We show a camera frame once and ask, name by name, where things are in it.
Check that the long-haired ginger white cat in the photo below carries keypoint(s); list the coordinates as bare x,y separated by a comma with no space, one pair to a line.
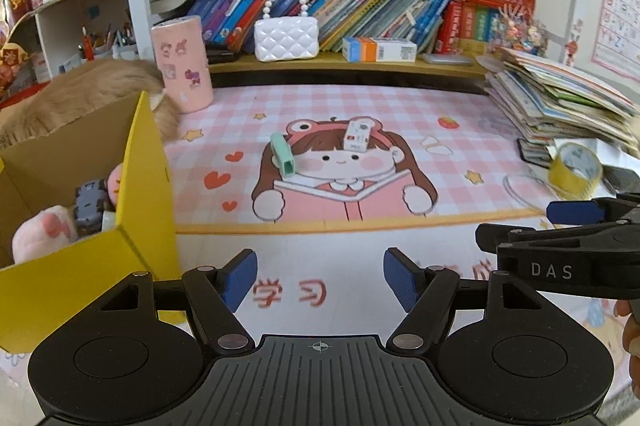
75,96

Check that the white orange blue carton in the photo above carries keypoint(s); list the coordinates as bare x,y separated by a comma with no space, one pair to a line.
380,50

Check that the red gold foil balloon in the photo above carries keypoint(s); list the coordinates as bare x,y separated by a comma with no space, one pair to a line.
12,1

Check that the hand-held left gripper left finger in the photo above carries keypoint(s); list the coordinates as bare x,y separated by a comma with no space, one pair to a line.
240,278

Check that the thick paperback book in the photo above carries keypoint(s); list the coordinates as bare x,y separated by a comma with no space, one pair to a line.
172,3

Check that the stack of picture books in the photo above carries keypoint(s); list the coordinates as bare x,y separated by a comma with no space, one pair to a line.
560,106

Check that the person's right hand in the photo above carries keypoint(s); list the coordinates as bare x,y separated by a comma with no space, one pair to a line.
634,341

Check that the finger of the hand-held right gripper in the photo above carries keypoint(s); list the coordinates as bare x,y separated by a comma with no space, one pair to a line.
570,212
525,235

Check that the long row of upright books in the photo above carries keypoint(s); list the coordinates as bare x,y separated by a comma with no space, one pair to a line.
350,6

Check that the small white box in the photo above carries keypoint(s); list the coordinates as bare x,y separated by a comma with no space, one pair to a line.
357,136

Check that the small pink plush toy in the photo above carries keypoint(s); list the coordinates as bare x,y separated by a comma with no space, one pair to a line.
116,181

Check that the yellow cardboard box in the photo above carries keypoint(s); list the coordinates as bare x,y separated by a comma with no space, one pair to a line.
60,296

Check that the grey flat case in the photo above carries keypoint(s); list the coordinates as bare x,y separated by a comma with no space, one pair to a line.
447,59

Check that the colourful figurine ornament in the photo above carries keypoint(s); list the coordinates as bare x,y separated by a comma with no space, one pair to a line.
520,31

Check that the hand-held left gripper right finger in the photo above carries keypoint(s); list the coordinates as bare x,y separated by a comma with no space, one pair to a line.
400,278

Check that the red paper sheet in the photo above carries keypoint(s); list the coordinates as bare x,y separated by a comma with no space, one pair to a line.
12,98

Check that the yellow tape roll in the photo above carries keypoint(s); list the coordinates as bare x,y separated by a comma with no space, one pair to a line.
575,176

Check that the pink sticker cylinder container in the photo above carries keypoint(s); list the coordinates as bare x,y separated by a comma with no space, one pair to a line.
182,66

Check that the rabbit wall sticker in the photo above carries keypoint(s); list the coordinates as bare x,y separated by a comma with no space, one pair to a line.
574,43

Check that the grey blue toy car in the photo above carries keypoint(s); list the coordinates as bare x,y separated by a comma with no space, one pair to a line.
91,203

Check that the pink checked cartoon table mat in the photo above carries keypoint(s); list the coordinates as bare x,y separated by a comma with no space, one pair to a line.
450,186

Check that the white shelf unit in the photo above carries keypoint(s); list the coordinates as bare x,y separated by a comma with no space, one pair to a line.
60,36

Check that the large pink plush pig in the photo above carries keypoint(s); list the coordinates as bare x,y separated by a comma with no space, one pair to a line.
42,233

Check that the pen holders with pens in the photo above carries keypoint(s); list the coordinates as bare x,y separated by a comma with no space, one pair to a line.
117,46

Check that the dark grey flat device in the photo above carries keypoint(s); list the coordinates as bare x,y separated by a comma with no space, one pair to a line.
621,178

